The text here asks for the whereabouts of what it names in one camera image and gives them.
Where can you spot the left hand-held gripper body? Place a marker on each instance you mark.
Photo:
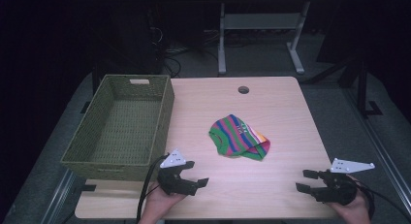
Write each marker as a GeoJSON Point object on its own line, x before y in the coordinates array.
{"type": "Point", "coordinates": [174, 182]}

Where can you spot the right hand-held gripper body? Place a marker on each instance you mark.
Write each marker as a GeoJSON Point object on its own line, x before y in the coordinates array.
{"type": "Point", "coordinates": [339, 188]}

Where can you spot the striped knitted pet sweater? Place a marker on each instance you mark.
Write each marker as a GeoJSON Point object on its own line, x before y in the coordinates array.
{"type": "Point", "coordinates": [232, 138]}

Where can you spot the person's left hand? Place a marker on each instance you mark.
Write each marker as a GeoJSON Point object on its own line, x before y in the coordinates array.
{"type": "Point", "coordinates": [160, 203]}

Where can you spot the person's right hand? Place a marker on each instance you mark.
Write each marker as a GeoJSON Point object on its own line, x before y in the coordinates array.
{"type": "Point", "coordinates": [357, 211]}

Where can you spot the green woven basket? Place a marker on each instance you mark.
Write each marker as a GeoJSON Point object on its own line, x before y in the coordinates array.
{"type": "Point", "coordinates": [122, 130]}

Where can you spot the black metal stand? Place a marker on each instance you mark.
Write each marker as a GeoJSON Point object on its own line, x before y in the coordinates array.
{"type": "Point", "coordinates": [362, 85]}

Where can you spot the dark computer cabinet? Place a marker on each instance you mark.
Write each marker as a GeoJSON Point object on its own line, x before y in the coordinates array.
{"type": "Point", "coordinates": [129, 39]}

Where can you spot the grey metal desk frame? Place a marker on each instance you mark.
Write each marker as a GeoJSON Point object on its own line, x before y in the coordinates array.
{"type": "Point", "coordinates": [261, 22]}

